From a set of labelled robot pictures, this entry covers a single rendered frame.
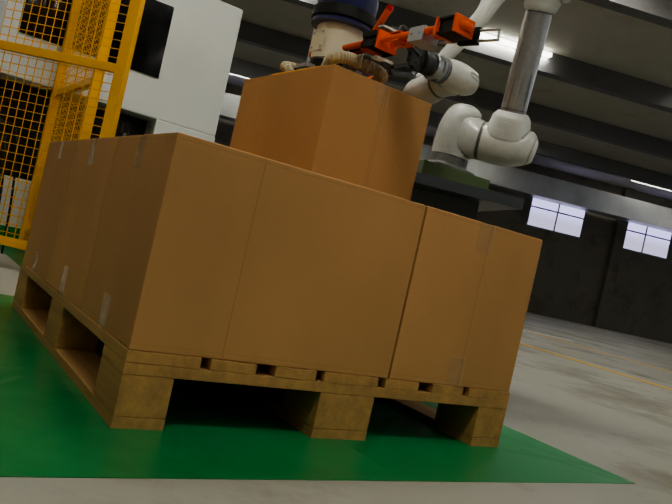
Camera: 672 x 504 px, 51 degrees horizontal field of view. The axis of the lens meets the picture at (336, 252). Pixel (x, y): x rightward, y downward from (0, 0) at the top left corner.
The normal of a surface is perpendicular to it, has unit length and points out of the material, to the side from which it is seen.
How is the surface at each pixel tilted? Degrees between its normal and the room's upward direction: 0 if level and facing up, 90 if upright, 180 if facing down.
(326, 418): 90
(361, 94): 90
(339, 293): 90
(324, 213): 90
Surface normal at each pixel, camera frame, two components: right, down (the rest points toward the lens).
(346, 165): 0.56, 0.12
